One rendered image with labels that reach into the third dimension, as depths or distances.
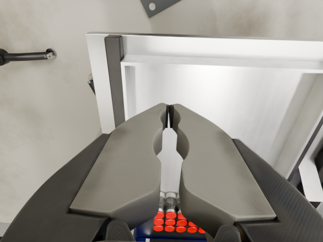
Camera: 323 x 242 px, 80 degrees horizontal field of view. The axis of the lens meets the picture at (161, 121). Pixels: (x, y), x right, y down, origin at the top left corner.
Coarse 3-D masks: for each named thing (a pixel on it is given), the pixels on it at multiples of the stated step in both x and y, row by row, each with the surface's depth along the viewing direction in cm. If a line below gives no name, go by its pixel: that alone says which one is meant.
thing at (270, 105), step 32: (128, 64) 22; (160, 64) 22; (192, 64) 22; (224, 64) 23; (256, 64) 23; (288, 64) 24; (320, 64) 24; (128, 96) 26; (160, 96) 28; (192, 96) 28; (224, 96) 28; (256, 96) 28; (288, 96) 28; (320, 96) 25; (224, 128) 31; (256, 128) 31; (288, 128) 31; (160, 160) 35; (288, 160) 31
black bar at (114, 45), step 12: (108, 36) 23; (120, 36) 23; (108, 48) 23; (120, 48) 23; (108, 60) 24; (120, 60) 24; (108, 72) 25; (120, 72) 25; (120, 84) 25; (120, 96) 26; (120, 108) 27; (120, 120) 28
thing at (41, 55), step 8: (0, 48) 102; (48, 48) 110; (0, 56) 100; (8, 56) 101; (16, 56) 102; (24, 56) 103; (32, 56) 104; (40, 56) 105; (48, 56) 108; (56, 56) 112; (0, 64) 102
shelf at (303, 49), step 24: (96, 48) 25; (144, 48) 25; (168, 48) 25; (192, 48) 25; (216, 48) 25; (240, 48) 25; (264, 48) 24; (288, 48) 24; (312, 48) 24; (96, 72) 27; (96, 96) 29
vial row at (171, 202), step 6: (162, 198) 38; (168, 198) 38; (174, 198) 39; (162, 204) 37; (168, 204) 37; (174, 204) 37; (162, 210) 36; (168, 210) 36; (174, 210) 36; (180, 210) 36; (156, 216) 36; (162, 216) 36; (168, 216) 36; (174, 216) 36; (180, 216) 36
